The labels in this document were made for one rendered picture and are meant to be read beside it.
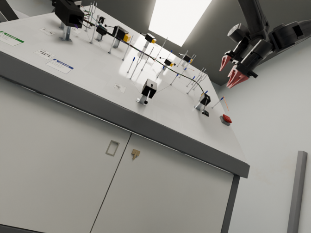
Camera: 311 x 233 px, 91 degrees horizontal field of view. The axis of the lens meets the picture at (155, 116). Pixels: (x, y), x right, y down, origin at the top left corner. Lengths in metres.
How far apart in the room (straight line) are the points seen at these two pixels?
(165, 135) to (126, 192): 0.26
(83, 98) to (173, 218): 0.59
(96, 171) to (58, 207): 0.15
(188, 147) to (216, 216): 0.35
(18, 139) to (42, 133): 0.07
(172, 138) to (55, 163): 0.42
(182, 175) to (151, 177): 0.14
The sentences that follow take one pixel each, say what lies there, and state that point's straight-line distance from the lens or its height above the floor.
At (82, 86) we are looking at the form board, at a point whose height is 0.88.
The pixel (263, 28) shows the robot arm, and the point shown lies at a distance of 0.88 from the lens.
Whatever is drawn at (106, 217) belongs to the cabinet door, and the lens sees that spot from 0.67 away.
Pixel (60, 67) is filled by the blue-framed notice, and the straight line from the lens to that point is 0.67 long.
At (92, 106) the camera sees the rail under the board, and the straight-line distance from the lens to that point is 0.58.
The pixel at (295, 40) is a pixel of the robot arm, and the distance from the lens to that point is 0.76.
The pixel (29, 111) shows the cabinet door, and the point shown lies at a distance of 0.65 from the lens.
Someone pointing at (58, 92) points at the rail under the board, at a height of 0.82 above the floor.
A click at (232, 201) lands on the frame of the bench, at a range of 0.91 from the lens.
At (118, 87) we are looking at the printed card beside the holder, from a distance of 0.67.
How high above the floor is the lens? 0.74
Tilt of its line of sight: 14 degrees up
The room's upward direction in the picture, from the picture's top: 21 degrees clockwise
